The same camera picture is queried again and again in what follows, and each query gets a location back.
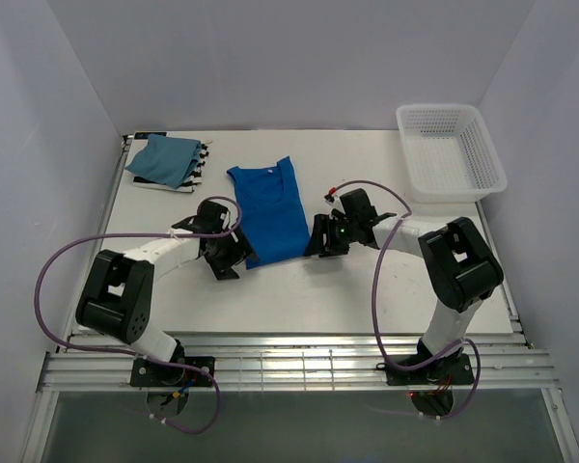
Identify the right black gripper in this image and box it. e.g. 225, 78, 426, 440
304, 214, 358, 258

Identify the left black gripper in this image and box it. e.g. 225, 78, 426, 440
205, 223, 260, 281

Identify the royal blue tank top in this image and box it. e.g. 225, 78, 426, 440
227, 156, 310, 270

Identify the black white striped tank top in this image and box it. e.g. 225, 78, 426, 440
131, 143, 209, 194

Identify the light blue tank top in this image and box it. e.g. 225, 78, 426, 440
125, 134, 202, 189

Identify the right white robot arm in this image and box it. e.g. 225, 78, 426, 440
305, 209, 504, 383

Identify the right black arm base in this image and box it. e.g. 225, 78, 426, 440
375, 354, 475, 386

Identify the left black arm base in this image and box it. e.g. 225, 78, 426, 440
129, 356, 216, 389

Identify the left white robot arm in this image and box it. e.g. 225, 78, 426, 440
76, 229, 257, 386

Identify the white plastic basket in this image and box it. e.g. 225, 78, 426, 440
396, 104, 508, 204

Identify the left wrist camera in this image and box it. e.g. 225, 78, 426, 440
172, 200, 229, 234

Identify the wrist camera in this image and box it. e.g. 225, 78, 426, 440
329, 188, 397, 231
172, 200, 229, 234

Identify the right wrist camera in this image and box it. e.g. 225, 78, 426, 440
329, 188, 397, 231

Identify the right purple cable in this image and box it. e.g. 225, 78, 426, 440
323, 179, 482, 420

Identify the purple cable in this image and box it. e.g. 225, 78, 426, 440
323, 179, 482, 420
33, 195, 245, 434

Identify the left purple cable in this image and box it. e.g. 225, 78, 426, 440
33, 195, 245, 434

